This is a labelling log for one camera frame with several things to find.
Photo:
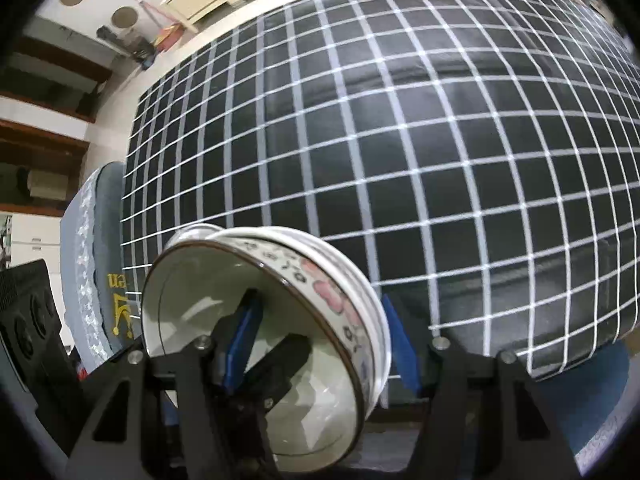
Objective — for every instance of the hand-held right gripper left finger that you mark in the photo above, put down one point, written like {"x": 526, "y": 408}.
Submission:
{"x": 245, "y": 330}

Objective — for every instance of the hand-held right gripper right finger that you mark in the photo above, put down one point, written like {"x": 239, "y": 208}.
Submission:
{"x": 400, "y": 345}

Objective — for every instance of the cream white bowl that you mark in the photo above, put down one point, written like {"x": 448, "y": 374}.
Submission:
{"x": 368, "y": 301}

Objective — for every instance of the floral bowl with brown rim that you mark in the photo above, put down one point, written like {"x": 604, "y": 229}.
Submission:
{"x": 310, "y": 410}

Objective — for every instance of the large white bowl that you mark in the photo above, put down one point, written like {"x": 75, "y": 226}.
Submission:
{"x": 192, "y": 234}

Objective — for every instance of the black white-checked tablecloth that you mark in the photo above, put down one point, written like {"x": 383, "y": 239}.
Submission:
{"x": 400, "y": 135}

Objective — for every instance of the black upright vacuum cleaner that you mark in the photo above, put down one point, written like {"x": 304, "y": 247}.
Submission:
{"x": 122, "y": 42}

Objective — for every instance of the red broom and dustpan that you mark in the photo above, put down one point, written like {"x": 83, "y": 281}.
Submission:
{"x": 162, "y": 30}

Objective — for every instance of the white partition with round holes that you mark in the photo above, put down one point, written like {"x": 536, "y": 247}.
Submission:
{"x": 95, "y": 5}

